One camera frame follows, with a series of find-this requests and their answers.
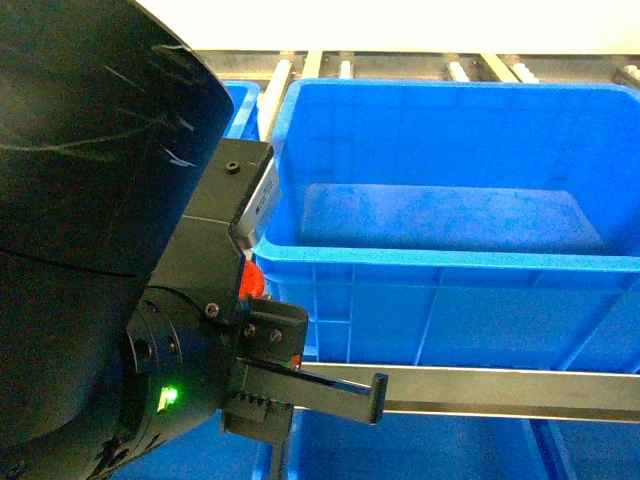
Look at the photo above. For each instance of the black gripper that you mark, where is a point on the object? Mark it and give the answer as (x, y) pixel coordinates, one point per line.
(196, 346)

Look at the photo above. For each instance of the red mushroom push button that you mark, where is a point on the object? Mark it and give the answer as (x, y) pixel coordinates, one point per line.
(252, 282)

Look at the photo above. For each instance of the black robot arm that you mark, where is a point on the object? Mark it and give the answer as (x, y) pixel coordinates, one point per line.
(125, 217)

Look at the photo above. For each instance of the lower blue bin middle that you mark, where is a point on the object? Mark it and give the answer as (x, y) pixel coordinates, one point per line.
(404, 446)

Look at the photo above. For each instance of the lower blue bin left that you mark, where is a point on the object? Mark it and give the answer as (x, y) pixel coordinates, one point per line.
(203, 453)

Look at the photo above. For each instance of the large blue bin right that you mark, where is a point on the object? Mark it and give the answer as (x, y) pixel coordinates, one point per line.
(459, 224)

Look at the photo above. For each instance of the large blue bin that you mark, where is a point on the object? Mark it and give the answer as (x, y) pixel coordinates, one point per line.
(459, 224)
(243, 124)

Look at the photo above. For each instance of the lower blue bin right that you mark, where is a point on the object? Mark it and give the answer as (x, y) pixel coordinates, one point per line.
(583, 450)

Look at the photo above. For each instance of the large blue bin left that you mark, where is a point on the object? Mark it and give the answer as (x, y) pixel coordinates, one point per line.
(243, 124)

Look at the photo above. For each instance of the metal shelf rack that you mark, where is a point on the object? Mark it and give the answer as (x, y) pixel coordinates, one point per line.
(501, 392)

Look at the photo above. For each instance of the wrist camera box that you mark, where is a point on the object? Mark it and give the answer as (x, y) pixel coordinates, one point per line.
(240, 188)

